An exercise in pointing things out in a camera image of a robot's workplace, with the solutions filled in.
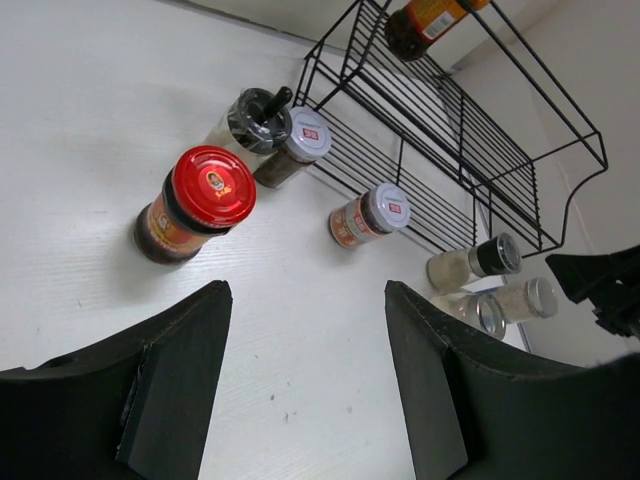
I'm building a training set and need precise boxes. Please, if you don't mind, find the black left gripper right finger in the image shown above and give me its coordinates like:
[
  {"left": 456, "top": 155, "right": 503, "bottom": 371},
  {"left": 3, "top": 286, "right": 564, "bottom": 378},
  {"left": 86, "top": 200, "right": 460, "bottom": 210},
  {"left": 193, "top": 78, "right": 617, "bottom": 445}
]
[{"left": 385, "top": 281, "right": 639, "bottom": 479}]

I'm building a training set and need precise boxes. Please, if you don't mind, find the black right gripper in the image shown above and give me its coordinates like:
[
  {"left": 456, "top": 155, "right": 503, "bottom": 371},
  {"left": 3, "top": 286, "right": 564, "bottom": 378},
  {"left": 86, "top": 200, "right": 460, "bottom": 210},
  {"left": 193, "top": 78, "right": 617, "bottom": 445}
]
[{"left": 545, "top": 246, "right": 639, "bottom": 339}]

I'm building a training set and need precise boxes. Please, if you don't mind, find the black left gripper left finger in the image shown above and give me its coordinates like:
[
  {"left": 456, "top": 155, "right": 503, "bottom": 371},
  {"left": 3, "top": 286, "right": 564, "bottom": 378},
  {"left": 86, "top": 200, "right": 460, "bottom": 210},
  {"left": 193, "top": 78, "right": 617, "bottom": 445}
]
[{"left": 1, "top": 281, "right": 233, "bottom": 479}]

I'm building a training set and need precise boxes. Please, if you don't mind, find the silver lid blue label shaker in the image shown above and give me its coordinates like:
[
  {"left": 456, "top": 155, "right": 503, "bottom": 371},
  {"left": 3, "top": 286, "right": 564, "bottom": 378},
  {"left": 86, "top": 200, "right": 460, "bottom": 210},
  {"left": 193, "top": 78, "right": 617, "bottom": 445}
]
[{"left": 475, "top": 278, "right": 558, "bottom": 328}]

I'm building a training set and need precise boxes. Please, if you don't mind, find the black collar pepper shaker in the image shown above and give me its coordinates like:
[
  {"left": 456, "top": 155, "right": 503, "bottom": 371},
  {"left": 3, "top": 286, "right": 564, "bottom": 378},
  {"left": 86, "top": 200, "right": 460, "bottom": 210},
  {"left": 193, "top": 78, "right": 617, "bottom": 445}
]
[{"left": 426, "top": 233, "right": 522, "bottom": 293}]

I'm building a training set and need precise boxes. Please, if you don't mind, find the red lid chili jar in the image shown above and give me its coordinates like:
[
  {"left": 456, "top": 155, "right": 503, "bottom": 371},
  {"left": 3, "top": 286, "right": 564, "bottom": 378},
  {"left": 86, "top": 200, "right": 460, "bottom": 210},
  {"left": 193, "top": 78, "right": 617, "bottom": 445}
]
[
  {"left": 133, "top": 145, "right": 257, "bottom": 265},
  {"left": 384, "top": 0, "right": 489, "bottom": 62}
]

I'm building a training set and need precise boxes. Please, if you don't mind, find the wide clear glass jar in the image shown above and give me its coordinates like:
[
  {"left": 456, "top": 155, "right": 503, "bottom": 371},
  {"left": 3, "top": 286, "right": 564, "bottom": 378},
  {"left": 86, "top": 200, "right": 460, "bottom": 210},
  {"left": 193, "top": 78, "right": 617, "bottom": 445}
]
[{"left": 429, "top": 291, "right": 506, "bottom": 340}]

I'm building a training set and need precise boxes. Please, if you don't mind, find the white lid orange spice jar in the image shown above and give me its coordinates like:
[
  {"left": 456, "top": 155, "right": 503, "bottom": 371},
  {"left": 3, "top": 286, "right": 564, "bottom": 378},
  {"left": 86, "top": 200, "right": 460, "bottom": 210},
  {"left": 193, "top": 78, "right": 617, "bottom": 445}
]
[{"left": 328, "top": 183, "right": 411, "bottom": 249}]

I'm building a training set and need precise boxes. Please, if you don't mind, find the white lid dark spice jar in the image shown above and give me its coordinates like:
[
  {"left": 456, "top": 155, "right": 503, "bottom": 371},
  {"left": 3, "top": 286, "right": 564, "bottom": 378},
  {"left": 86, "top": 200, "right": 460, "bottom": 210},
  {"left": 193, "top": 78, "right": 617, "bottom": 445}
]
[{"left": 254, "top": 106, "right": 332, "bottom": 189}]

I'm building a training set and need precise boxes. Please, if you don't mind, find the black knob grinder jar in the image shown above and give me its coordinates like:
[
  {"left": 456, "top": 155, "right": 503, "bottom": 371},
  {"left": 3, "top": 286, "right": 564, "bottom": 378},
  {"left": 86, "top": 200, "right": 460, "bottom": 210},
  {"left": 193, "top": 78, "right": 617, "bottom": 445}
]
[{"left": 204, "top": 86, "right": 293, "bottom": 172}]

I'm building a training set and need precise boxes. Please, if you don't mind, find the black wire rack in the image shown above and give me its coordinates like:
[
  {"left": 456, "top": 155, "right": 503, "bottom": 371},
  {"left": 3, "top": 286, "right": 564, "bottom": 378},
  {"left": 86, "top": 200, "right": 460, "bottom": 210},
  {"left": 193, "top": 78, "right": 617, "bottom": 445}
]
[{"left": 291, "top": 0, "right": 609, "bottom": 259}]

